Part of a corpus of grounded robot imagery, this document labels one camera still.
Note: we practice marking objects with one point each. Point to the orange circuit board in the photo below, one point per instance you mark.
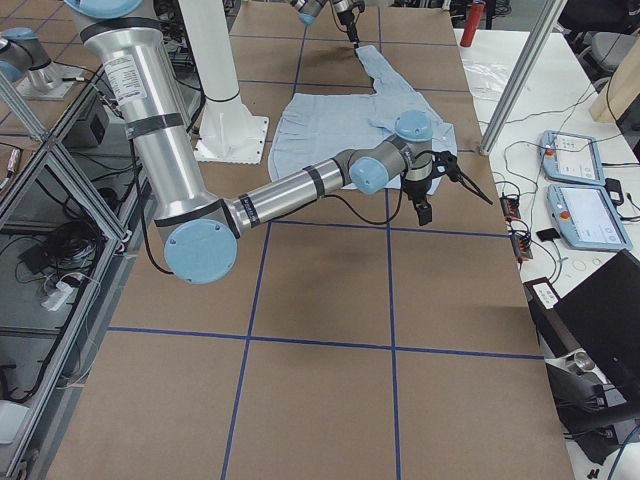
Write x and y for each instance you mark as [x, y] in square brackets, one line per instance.
[521, 245]
[510, 208]

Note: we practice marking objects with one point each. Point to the brown paper table cover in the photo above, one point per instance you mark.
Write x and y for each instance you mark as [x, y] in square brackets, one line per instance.
[346, 343]

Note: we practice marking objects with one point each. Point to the red bottle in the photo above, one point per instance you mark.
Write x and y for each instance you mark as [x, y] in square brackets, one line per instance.
[472, 22]

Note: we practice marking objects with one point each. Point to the clear plastic bag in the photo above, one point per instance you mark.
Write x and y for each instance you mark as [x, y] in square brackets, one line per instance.
[486, 81]

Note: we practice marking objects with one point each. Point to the near blue teach pendant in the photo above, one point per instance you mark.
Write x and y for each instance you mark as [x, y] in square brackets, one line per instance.
[586, 219]

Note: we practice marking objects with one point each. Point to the white power strip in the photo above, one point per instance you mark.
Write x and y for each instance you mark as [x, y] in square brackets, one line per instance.
[58, 296]

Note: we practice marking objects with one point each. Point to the far blue teach pendant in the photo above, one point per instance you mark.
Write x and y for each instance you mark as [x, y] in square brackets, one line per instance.
[571, 158]

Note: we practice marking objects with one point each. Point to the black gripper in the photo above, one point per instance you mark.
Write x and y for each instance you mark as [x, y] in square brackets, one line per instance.
[416, 190]
[345, 16]

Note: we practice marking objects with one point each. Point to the blue teach pendant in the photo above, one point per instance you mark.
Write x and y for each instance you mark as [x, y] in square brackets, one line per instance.
[586, 219]
[571, 158]

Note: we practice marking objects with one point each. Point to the light blue button shirt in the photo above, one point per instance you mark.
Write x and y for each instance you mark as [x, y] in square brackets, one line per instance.
[313, 128]

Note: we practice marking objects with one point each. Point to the aluminium frame post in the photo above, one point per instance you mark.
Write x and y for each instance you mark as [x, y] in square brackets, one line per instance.
[527, 59]

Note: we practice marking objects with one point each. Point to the black laptop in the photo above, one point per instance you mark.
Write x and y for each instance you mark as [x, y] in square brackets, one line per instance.
[602, 314]

